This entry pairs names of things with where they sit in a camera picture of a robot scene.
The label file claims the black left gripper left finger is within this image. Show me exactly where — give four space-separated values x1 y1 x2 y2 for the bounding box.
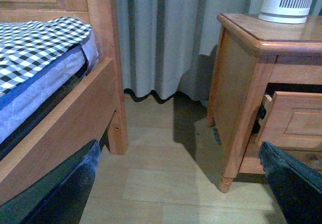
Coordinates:
1 139 101 223

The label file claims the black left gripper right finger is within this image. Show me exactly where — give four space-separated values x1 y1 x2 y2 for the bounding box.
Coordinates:
259 141 321 223

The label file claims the wooden drawer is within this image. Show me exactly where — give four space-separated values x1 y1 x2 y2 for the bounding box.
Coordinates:
239 146 321 174
256 91 321 152

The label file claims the blue grey mattress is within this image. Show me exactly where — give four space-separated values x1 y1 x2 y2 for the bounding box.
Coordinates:
1 31 99 142

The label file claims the wooden nightstand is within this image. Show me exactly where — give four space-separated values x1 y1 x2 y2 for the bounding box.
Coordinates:
207 13 321 193

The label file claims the black white checkered sheet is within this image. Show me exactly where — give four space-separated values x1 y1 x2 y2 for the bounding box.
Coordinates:
1 17 92 96

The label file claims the white ribbed air purifier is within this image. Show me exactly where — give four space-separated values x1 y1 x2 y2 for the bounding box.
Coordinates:
258 0 313 24

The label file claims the grey curtain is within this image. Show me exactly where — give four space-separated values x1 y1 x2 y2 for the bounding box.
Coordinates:
117 0 263 102

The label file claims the wooden bed frame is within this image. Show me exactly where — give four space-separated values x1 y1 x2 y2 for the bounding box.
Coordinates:
1 0 128 203

